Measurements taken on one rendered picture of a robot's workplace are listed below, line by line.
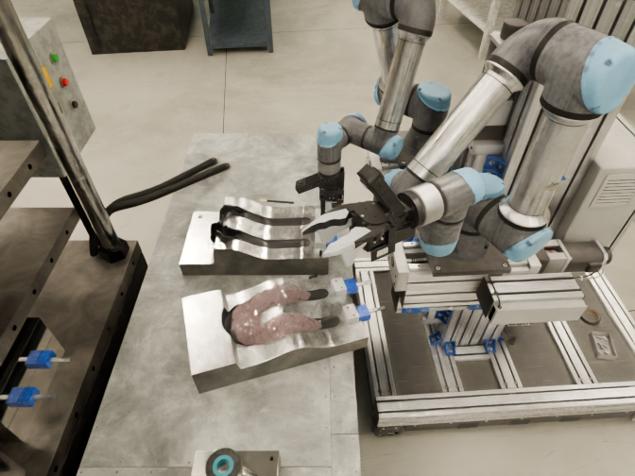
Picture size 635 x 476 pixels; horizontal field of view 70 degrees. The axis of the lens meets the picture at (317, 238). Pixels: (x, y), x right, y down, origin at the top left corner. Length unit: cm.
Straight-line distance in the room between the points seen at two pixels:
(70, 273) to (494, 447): 183
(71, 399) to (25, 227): 54
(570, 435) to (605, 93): 172
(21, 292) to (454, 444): 173
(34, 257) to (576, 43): 141
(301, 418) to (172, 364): 41
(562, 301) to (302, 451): 84
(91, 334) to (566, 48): 144
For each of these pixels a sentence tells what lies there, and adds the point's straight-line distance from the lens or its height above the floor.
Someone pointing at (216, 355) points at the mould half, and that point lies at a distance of 128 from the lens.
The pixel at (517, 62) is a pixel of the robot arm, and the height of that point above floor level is 161.
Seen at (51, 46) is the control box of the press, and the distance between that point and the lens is 174.
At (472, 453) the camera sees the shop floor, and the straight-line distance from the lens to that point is 221.
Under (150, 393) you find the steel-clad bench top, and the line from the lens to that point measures 140.
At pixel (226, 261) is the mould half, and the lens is 153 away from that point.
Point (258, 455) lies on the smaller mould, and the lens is 120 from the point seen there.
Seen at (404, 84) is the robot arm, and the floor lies 140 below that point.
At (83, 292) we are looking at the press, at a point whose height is 79.
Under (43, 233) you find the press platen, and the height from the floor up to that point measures 104.
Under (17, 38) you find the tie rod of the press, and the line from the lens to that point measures 136.
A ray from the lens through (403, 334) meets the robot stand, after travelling 215.
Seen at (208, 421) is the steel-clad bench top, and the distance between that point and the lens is 132.
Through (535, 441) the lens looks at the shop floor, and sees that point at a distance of 232.
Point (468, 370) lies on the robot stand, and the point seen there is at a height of 21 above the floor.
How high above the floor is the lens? 200
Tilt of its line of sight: 46 degrees down
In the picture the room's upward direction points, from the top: straight up
